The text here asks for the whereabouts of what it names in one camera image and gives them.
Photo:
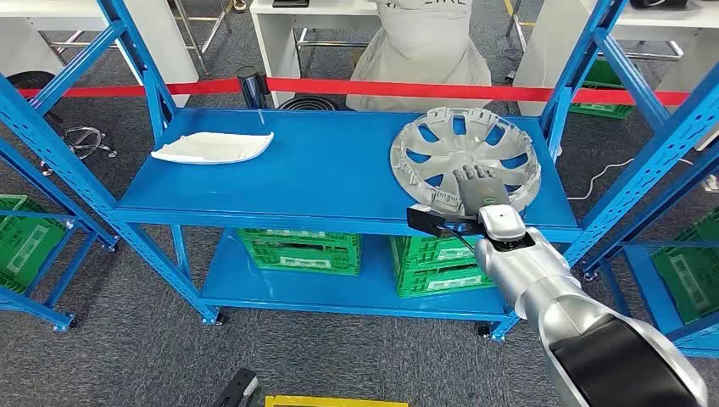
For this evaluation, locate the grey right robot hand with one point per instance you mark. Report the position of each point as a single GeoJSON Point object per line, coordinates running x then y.
{"type": "Point", "coordinates": [483, 191]}

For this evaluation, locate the silver plastic wheel cover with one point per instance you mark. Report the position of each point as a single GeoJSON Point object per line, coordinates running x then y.
{"type": "Point", "coordinates": [469, 147]}

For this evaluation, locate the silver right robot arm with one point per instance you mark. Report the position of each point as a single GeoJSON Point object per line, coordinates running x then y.
{"type": "Point", "coordinates": [539, 281]}

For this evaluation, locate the blue metal shelf rack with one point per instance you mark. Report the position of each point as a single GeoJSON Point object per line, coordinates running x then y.
{"type": "Point", "coordinates": [314, 168]}
{"type": "Point", "coordinates": [33, 308]}
{"type": "Point", "coordinates": [640, 275]}

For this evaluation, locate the white plastic panel part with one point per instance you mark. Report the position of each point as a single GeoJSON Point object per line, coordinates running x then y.
{"type": "Point", "coordinates": [213, 147]}

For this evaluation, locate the white desk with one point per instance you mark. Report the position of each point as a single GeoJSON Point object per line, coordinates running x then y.
{"type": "Point", "coordinates": [275, 50]}
{"type": "Point", "coordinates": [22, 50]}
{"type": "Point", "coordinates": [539, 56]}

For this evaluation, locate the white cloth cover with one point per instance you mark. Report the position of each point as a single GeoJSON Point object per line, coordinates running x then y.
{"type": "Point", "coordinates": [421, 50]}

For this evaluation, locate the black stanchion base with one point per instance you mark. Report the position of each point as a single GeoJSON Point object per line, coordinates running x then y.
{"type": "Point", "coordinates": [308, 103]}

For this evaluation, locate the white power strip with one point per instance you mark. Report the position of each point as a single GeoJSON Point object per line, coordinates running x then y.
{"type": "Point", "coordinates": [712, 184]}

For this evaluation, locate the yellow floor tape square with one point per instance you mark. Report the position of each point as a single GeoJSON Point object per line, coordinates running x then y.
{"type": "Point", "coordinates": [337, 402]}

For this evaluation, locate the black stool chrome base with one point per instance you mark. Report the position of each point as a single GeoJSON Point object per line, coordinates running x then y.
{"type": "Point", "coordinates": [33, 80]}

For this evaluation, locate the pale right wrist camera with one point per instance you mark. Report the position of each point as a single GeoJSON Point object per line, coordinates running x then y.
{"type": "Point", "coordinates": [503, 222]}

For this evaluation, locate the black right camera bracket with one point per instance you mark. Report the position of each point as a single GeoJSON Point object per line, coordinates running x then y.
{"type": "Point", "coordinates": [427, 220]}

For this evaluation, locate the black camera bracket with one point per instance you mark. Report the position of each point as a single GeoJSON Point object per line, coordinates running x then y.
{"type": "Point", "coordinates": [236, 390]}
{"type": "Point", "coordinates": [427, 220]}

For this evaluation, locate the black stanchion post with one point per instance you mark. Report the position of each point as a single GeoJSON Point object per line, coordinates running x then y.
{"type": "Point", "coordinates": [253, 84]}

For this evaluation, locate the black left camera bracket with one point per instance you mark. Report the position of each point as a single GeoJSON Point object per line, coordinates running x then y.
{"type": "Point", "coordinates": [236, 390]}

